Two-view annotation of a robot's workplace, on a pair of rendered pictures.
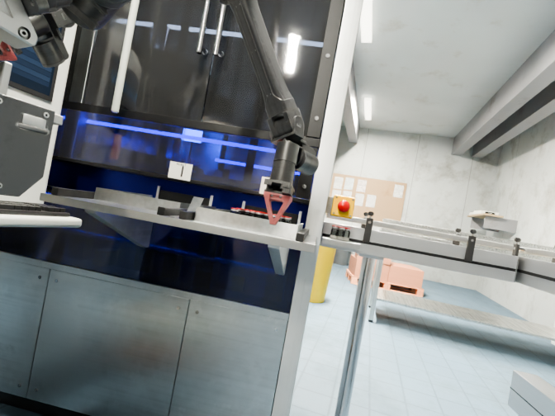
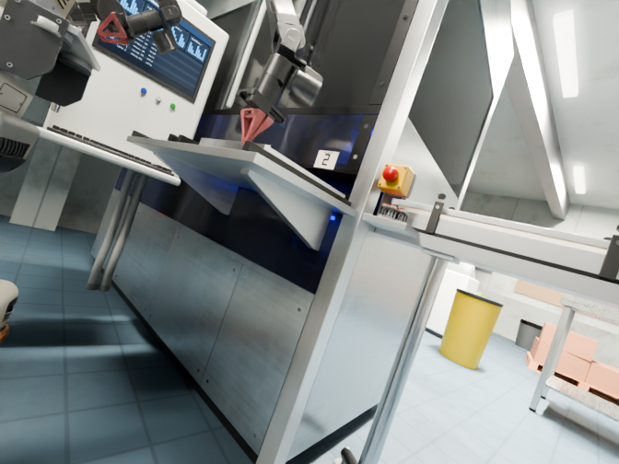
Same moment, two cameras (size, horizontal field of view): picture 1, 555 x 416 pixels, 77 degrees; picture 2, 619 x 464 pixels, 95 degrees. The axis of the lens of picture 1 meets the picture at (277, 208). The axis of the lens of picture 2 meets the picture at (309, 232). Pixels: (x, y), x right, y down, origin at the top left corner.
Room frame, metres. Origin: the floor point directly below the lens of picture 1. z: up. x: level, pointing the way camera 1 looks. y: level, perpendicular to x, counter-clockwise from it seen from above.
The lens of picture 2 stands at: (0.44, -0.49, 0.77)
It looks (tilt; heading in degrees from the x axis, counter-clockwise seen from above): 0 degrees down; 32
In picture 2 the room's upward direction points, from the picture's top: 19 degrees clockwise
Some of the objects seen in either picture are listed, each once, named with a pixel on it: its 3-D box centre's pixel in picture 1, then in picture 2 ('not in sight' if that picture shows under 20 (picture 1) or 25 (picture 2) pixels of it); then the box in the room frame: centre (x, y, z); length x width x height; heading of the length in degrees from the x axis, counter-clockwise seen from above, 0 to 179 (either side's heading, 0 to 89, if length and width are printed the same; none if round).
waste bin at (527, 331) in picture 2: (342, 252); (529, 335); (8.14, -1.65, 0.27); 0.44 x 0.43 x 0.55; 75
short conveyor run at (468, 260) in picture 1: (412, 240); (509, 243); (1.32, -0.52, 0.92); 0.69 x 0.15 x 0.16; 83
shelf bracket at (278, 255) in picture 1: (277, 261); (286, 215); (1.04, -0.03, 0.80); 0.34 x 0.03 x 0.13; 173
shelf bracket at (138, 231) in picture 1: (121, 229); (195, 186); (1.10, 0.47, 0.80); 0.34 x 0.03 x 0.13; 173
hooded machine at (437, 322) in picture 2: not in sight; (445, 287); (5.22, -0.12, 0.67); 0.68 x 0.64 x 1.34; 74
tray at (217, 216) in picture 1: (257, 222); (275, 174); (1.04, 0.05, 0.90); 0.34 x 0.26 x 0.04; 173
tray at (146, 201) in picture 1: (163, 203); not in sight; (1.17, 0.38, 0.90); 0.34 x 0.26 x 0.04; 173
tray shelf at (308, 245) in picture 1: (202, 220); (243, 178); (1.08, 0.22, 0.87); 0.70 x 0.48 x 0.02; 83
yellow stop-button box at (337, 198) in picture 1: (342, 206); (396, 180); (1.22, -0.22, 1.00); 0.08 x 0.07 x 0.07; 173
